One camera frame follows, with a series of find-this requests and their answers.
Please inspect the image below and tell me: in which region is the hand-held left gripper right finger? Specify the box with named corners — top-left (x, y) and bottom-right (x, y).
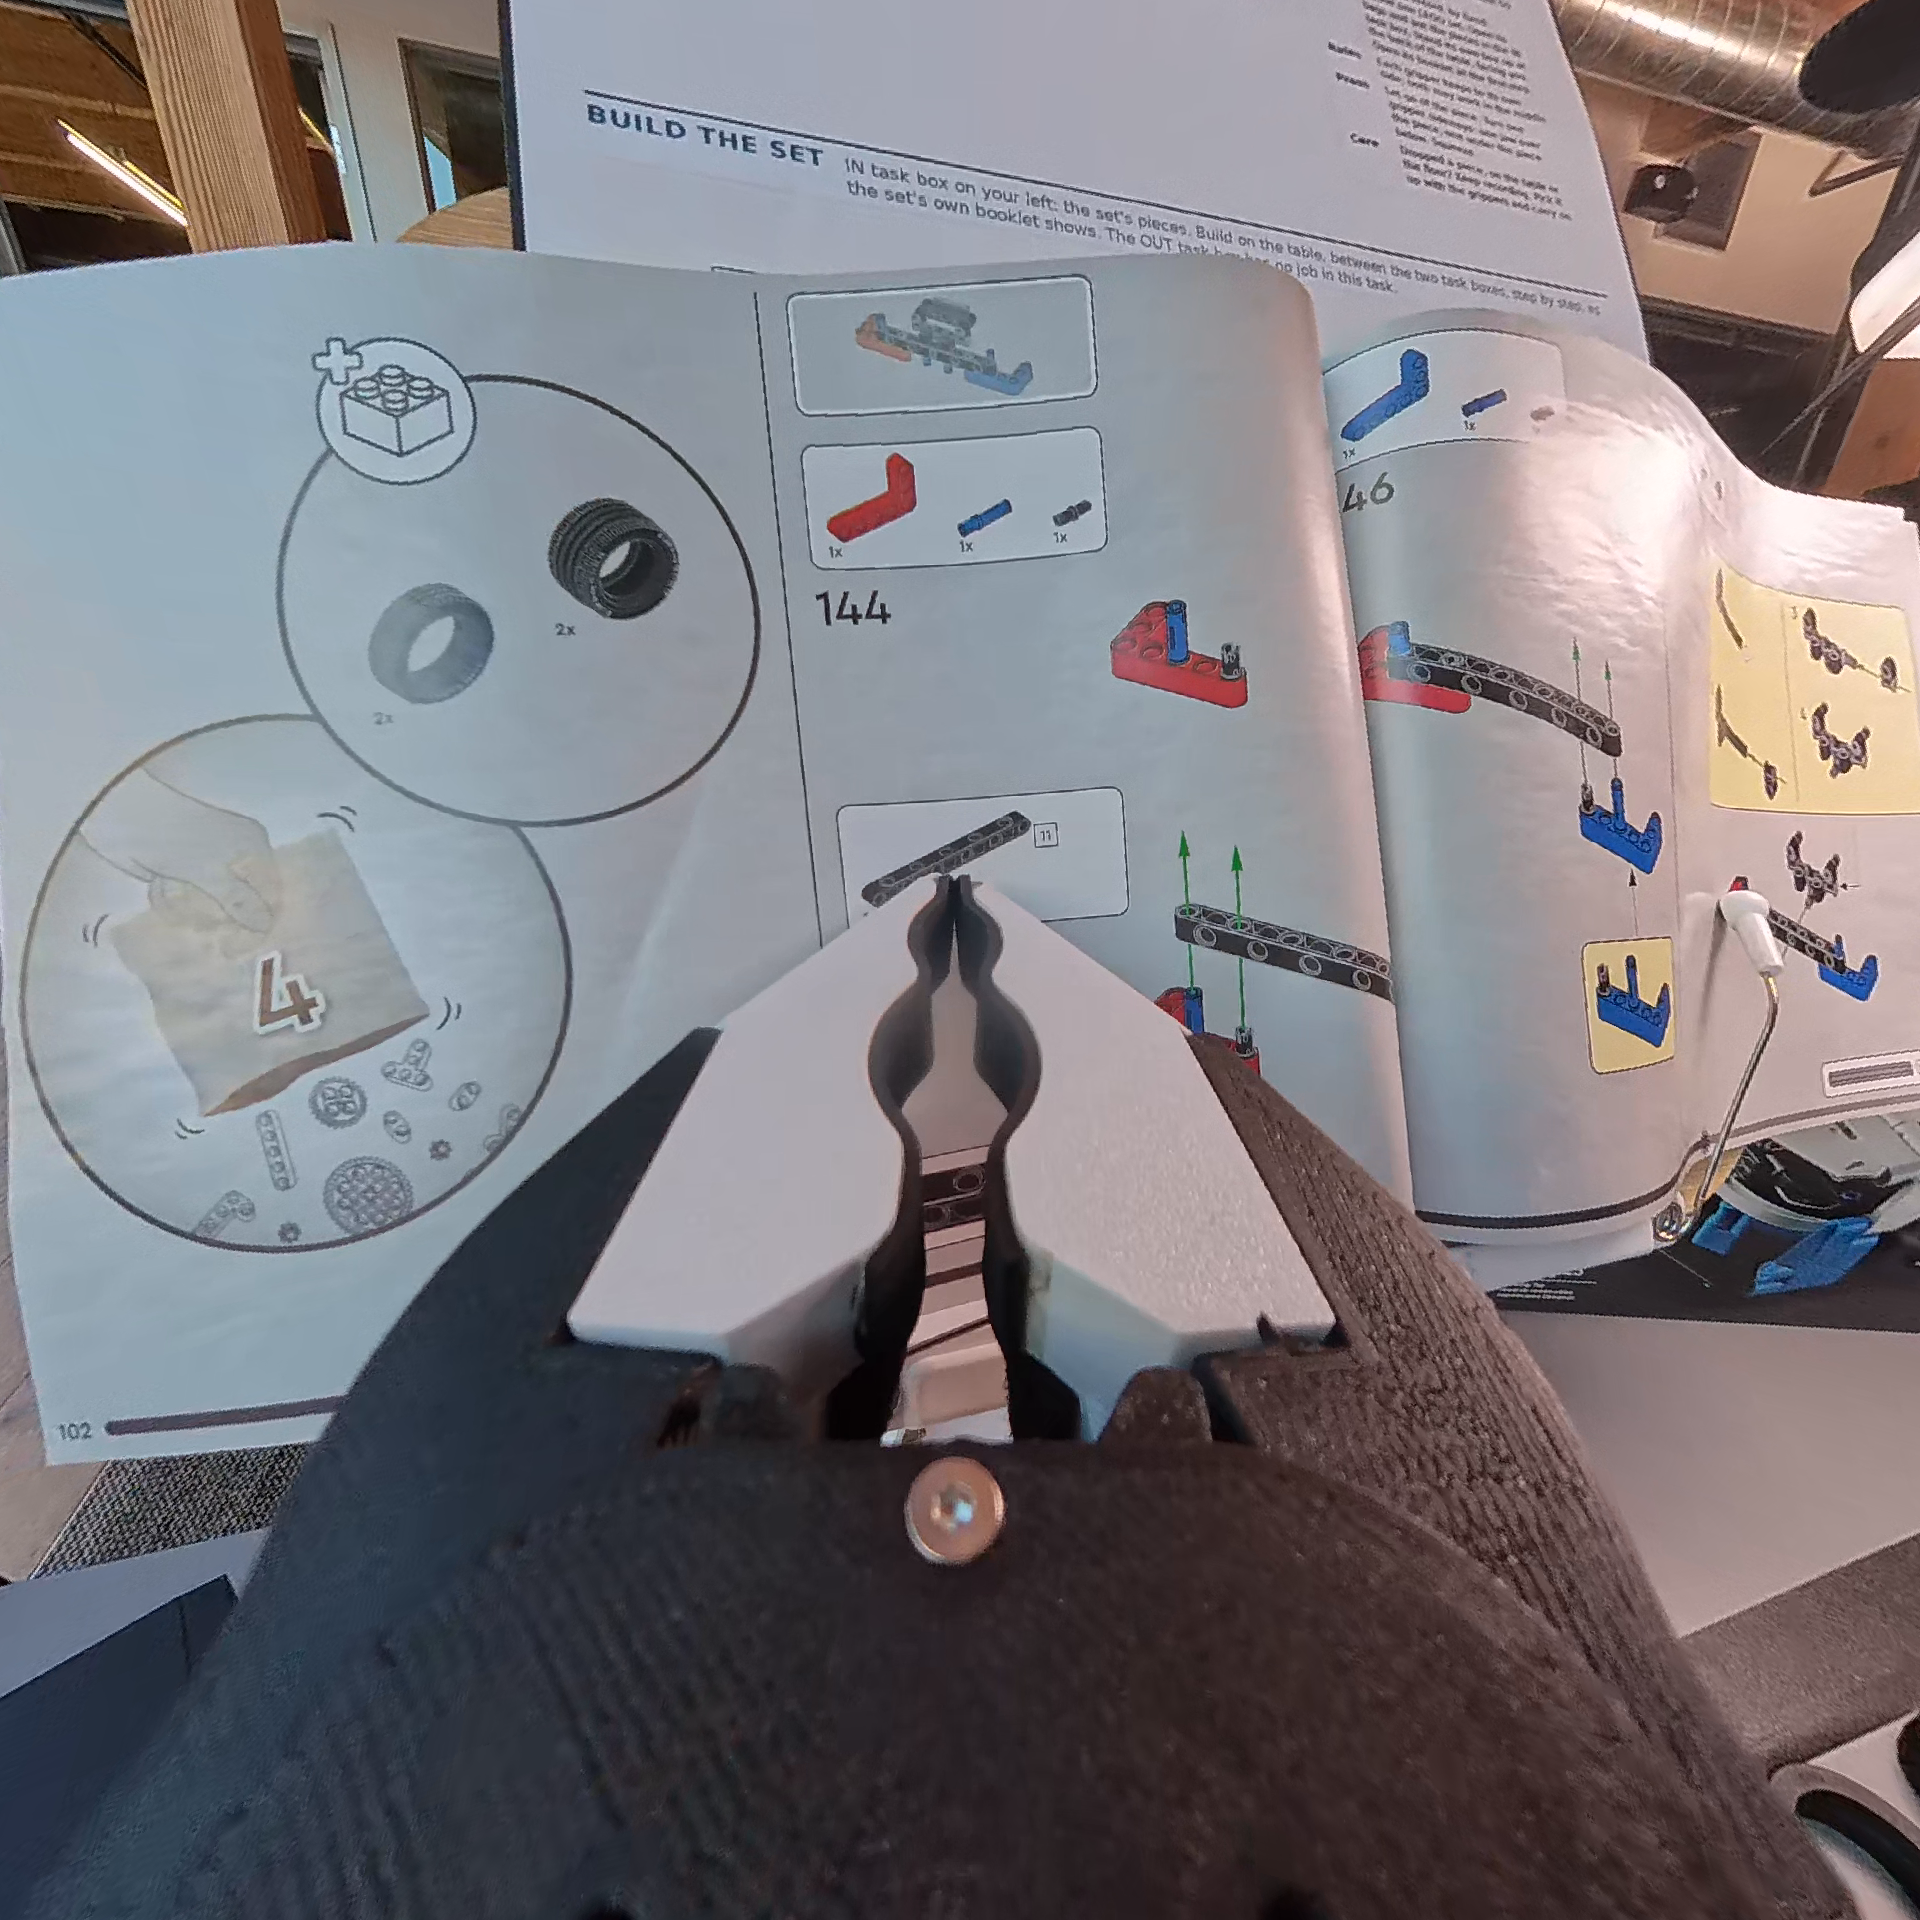
top-left (957, 872), bottom-right (1339, 1436)

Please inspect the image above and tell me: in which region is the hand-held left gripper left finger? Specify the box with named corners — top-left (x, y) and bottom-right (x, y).
top-left (566, 872), bottom-right (954, 1436)

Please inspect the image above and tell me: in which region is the lego set box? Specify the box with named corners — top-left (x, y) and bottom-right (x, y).
top-left (1486, 1110), bottom-right (1920, 1329)

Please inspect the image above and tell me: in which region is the lego instruction booklet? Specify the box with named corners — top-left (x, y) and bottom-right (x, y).
top-left (0, 240), bottom-right (1920, 1459)

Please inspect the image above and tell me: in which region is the printed task sheet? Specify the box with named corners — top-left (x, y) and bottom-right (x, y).
top-left (502, 0), bottom-right (1649, 360)

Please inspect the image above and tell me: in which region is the black lamp head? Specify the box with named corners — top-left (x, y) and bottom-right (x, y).
top-left (1797, 0), bottom-right (1920, 360)

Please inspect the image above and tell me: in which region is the wire page holder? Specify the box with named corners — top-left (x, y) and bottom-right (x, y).
top-left (1659, 885), bottom-right (1791, 1244)

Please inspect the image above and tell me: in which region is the wooden post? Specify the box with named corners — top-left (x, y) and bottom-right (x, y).
top-left (126, 0), bottom-right (331, 249)

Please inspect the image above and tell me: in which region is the silver air duct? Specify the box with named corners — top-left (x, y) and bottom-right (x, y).
top-left (1551, 0), bottom-right (1920, 152)

